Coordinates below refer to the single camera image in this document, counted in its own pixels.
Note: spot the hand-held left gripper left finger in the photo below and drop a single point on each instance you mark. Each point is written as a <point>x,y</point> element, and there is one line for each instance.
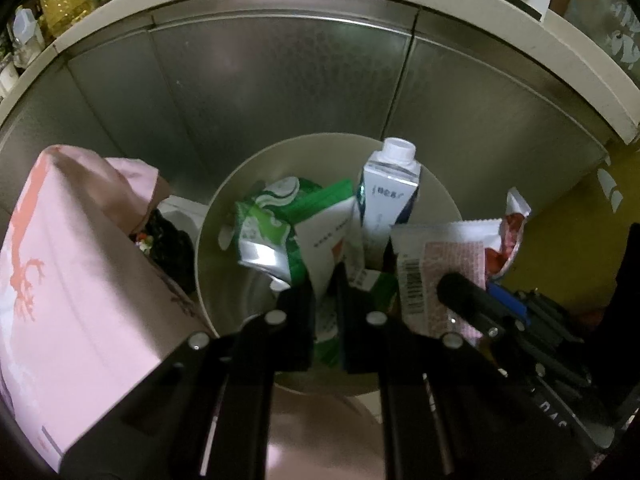
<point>297,330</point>

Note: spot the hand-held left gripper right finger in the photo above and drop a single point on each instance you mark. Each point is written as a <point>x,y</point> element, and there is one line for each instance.
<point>352,330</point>

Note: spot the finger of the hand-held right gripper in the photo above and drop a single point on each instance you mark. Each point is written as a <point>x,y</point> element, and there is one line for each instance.
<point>465,295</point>
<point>510,307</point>

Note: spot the red white snack wrapper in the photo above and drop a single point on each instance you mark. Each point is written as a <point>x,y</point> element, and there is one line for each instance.
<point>450,255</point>

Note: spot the blue white milk carton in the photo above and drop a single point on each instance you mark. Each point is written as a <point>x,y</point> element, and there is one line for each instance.
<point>387,195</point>

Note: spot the round beige waste bin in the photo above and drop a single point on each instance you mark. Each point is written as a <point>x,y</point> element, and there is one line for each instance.
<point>300,160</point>

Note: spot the green foil snack bag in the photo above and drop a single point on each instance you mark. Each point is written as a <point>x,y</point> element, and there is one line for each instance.
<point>260,220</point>

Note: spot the black plastic bag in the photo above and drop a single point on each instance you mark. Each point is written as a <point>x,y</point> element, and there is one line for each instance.
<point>170,250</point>

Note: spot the pink printed tablecloth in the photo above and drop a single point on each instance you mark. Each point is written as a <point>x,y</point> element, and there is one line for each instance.
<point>75,285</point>

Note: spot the kitchen counter cabinet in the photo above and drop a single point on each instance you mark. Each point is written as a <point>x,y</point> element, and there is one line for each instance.
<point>300,75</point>

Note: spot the row of seasoning bottles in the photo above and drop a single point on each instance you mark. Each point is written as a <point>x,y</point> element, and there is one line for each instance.
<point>27,40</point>

